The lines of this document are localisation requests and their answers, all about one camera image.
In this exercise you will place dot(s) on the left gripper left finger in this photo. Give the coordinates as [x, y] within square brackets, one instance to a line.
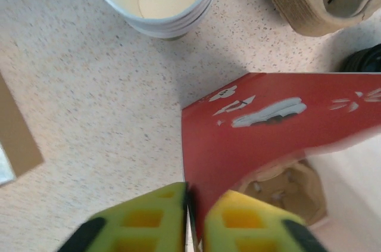
[140, 222]

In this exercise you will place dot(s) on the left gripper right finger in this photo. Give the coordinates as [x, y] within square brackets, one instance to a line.
[247, 225]

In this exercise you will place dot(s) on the brown pulp cup carrier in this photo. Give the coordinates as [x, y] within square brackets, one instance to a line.
[285, 186]

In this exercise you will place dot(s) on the red printed white paper bag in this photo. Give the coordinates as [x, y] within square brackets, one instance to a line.
[268, 133]

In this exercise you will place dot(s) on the white paper stack on cardboard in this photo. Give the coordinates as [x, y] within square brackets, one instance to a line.
[18, 133]

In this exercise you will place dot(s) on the stack of black lids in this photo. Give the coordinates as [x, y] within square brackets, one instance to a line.
[363, 59]

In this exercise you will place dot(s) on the stack of pulp cup carriers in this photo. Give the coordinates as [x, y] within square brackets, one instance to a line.
[303, 10]

